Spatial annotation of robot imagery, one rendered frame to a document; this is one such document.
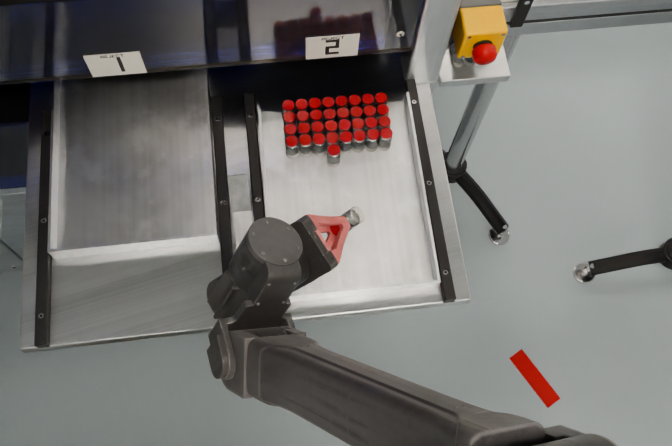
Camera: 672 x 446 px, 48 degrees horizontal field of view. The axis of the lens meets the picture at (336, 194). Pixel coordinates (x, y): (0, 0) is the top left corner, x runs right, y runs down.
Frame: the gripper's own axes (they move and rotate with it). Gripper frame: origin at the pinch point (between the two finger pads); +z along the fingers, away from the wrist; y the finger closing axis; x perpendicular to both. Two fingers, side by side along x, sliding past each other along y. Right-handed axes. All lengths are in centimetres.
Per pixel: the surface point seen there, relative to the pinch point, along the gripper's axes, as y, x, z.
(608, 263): 41, 52, 120
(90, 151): 45, -32, 5
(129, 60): 27.2, -38.4, 8.2
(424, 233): 14.3, 9.6, 30.0
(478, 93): 26, -6, 87
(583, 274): 50, 53, 121
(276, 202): 27.7, -7.8, 18.4
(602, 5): -12, -6, 76
